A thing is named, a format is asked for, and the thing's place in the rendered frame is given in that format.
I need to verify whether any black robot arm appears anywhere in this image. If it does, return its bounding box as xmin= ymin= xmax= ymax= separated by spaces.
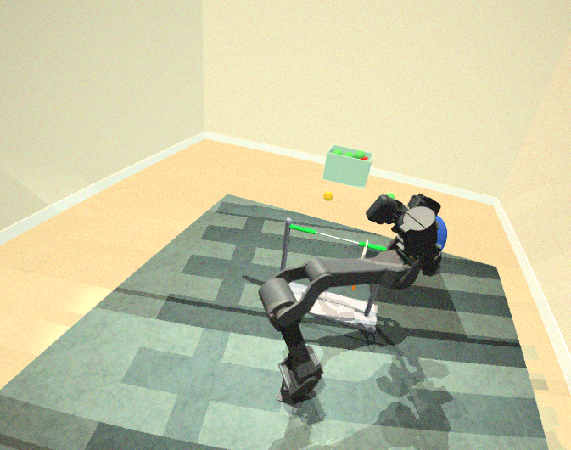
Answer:
xmin=258 ymin=193 xmax=442 ymax=409

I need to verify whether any orange handle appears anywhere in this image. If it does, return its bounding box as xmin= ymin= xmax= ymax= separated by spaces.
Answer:
xmin=352 ymin=240 xmax=368 ymax=290

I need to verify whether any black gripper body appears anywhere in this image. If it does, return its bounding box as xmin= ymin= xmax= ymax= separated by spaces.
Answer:
xmin=366 ymin=194 xmax=404 ymax=239

